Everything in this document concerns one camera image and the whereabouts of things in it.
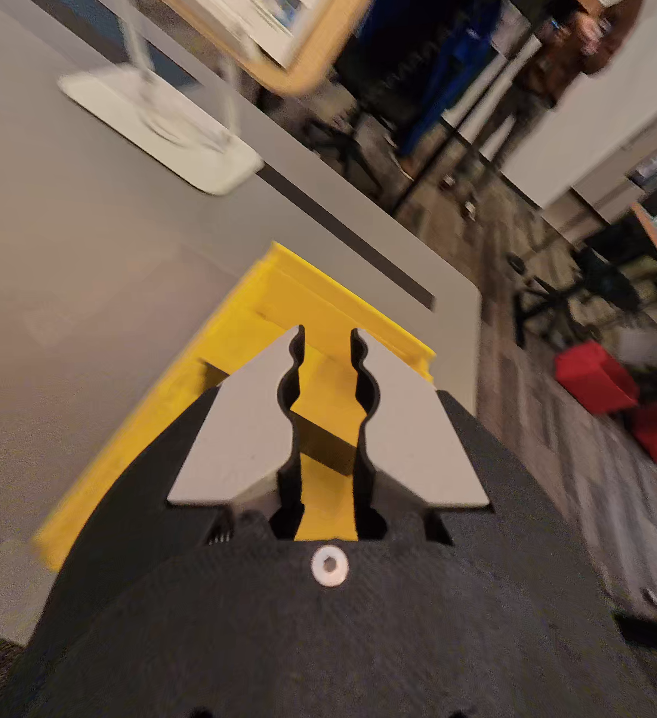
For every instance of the white base clipboard stand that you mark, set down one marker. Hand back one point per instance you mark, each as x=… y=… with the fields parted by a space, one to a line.
x=110 y=95

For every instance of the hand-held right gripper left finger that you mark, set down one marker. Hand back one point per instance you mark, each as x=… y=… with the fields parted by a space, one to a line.
x=239 y=437

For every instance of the yellow divided plastic bin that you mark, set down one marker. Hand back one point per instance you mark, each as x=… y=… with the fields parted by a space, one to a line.
x=154 y=426

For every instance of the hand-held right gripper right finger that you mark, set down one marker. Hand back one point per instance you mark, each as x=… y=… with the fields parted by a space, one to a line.
x=418 y=437

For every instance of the black bin divider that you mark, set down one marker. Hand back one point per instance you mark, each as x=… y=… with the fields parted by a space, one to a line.
x=325 y=443

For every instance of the white desk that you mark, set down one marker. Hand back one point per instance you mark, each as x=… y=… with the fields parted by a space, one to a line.
x=586 y=151

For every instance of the black office chair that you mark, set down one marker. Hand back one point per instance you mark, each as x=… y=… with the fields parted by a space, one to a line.
x=373 y=56

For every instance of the black wheeled chair base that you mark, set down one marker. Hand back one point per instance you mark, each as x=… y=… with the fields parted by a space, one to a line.
x=609 y=280

